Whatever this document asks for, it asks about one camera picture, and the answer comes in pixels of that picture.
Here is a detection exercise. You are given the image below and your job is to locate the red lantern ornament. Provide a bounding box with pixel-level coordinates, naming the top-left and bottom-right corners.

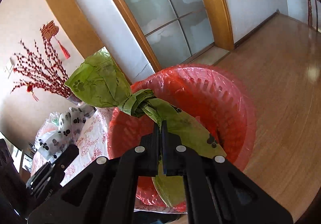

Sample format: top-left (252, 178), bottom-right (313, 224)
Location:
top-left (27, 83), bottom-right (39, 102)

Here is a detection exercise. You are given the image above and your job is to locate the hanging fu charm with tassel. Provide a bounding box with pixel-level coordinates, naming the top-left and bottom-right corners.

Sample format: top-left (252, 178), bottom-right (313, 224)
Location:
top-left (40, 20), bottom-right (71, 59)

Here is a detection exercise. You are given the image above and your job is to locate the wooden framed glass door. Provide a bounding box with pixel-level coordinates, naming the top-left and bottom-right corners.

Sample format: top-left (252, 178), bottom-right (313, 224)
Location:
top-left (113, 0), bottom-right (235, 71)

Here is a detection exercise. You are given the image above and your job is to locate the white black paw-print bag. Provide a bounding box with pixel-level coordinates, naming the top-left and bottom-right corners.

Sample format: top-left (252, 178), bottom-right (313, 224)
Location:
top-left (36, 104), bottom-right (96, 162)

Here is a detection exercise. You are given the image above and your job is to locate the red berry branch bouquet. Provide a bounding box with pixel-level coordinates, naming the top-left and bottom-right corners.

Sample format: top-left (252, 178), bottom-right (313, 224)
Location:
top-left (12, 37), bottom-right (72, 98)

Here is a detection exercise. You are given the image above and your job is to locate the light green paw-print bag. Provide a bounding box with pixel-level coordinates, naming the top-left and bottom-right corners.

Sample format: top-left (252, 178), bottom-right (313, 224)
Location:
top-left (64, 47), bottom-right (228, 208)

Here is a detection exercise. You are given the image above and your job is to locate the clear glass vase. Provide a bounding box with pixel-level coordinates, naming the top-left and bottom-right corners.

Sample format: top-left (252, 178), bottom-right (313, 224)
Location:
top-left (66, 94), bottom-right (83, 107)

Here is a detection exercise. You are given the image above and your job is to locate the wooden stair railing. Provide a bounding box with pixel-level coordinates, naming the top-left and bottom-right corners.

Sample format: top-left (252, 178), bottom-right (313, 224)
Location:
top-left (307, 0), bottom-right (320, 32)

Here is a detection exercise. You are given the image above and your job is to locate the white wall socket switch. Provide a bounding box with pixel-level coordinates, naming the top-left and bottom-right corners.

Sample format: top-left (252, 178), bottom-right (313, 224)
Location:
top-left (4, 55), bottom-right (17, 79)

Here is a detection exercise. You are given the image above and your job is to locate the floral pink white tablecloth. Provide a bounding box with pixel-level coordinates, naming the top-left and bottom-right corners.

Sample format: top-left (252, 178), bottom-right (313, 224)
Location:
top-left (31, 108), bottom-right (186, 214)

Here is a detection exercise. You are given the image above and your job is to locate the red lined trash basket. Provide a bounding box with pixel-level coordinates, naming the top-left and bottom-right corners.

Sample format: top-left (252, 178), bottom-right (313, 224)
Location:
top-left (107, 64), bottom-right (256, 213)

